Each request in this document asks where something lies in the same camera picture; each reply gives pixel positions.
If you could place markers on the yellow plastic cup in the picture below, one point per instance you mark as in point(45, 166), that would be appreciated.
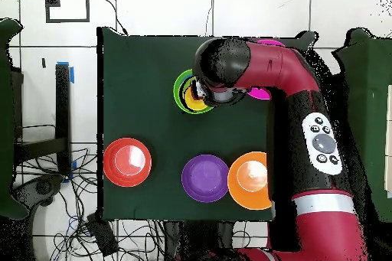
point(194, 104)

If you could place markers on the small green plastic bowl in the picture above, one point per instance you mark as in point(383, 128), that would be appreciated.
point(182, 97)

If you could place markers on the purple plastic bowl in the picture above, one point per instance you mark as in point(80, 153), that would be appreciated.
point(205, 178)

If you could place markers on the red plastic bowl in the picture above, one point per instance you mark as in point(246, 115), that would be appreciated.
point(116, 176)

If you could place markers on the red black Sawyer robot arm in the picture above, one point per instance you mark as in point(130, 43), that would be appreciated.
point(284, 68)

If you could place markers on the large green plastic bowl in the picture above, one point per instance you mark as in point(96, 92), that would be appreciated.
point(176, 92)

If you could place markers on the large pink plastic bowl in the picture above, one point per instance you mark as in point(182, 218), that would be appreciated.
point(260, 93)

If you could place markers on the dark green table cloth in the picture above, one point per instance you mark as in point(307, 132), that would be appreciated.
point(137, 59)

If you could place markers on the orange plastic bowl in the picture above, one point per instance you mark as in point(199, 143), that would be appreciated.
point(242, 193)

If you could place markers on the blue tape strip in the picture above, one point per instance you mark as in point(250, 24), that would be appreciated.
point(72, 74)

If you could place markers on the black floor box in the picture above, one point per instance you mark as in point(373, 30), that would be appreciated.
point(102, 236)

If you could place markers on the green cloth side table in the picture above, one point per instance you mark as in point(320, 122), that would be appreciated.
point(6, 120)
point(373, 74)

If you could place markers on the black table frame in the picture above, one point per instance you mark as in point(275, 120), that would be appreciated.
point(62, 105)

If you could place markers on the black pedestal leg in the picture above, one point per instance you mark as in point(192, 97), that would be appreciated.
point(43, 187)

